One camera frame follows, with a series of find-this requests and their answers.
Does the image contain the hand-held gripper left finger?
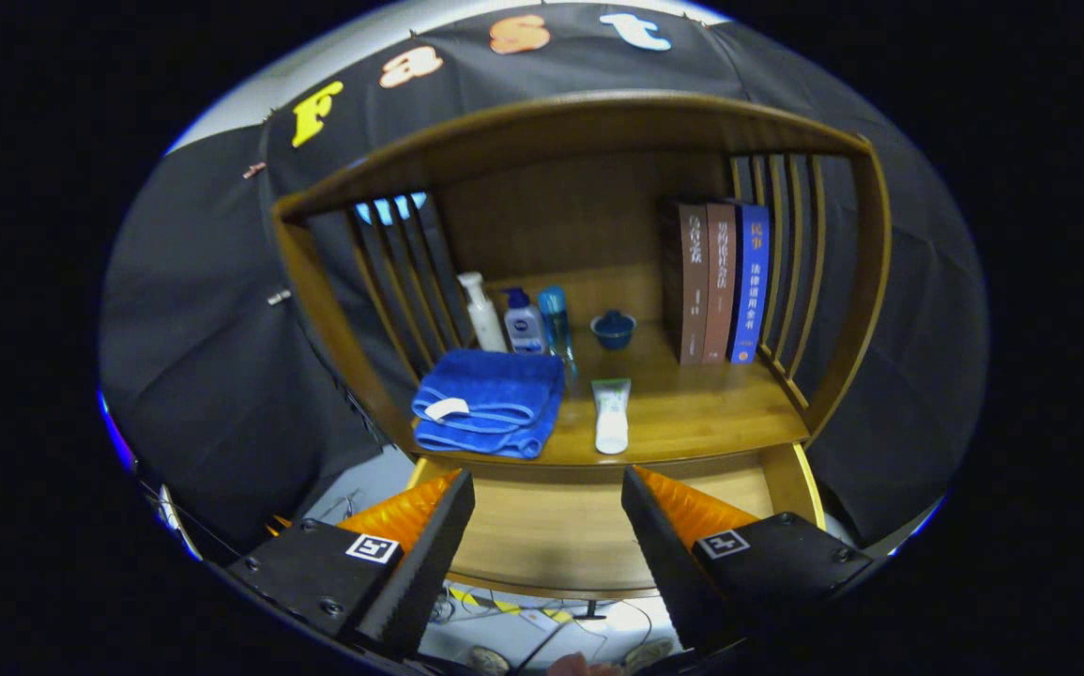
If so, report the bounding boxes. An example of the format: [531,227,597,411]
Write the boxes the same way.
[227,468,477,663]

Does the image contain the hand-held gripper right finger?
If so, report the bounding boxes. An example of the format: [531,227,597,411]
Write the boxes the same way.
[621,465,880,655]

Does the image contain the wooden drawer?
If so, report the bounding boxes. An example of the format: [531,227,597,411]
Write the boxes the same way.
[405,441,829,602]

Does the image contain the white tube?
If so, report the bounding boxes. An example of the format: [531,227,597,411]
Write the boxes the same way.
[590,377,633,456]

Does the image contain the wooden countertop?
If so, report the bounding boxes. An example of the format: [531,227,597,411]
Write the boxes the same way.
[410,319,810,468]

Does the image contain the wooden cabinet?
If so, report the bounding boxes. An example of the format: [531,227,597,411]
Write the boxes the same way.
[269,89,893,470]

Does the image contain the yellow black floor tape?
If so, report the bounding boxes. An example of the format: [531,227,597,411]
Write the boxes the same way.
[448,587,580,625]

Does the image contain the blue folded towel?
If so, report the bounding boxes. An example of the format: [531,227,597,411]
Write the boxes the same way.
[410,347,567,461]

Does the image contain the small blue lidded cup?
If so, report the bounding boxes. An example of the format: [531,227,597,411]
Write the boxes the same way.
[590,310,637,351]

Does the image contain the white pump bottle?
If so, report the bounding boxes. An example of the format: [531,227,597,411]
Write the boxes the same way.
[457,271,509,354]

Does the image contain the white bottle with blue cap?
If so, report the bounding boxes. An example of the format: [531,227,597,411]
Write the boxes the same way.
[502,287,547,356]

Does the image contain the teal bottle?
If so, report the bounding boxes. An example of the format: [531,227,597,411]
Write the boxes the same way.
[538,285,578,372]

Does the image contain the dark brown book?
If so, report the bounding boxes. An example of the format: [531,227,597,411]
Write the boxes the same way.
[662,201,711,367]

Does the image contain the reddish brown book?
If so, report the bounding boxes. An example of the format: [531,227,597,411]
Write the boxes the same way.
[701,201,740,365]

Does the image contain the blue book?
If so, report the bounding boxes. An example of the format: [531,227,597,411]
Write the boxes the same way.
[727,201,772,365]

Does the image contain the black backdrop cloth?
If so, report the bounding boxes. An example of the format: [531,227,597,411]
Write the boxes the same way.
[96,5,990,564]

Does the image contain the floor cables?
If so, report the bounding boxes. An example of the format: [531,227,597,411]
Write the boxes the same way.
[424,587,683,673]

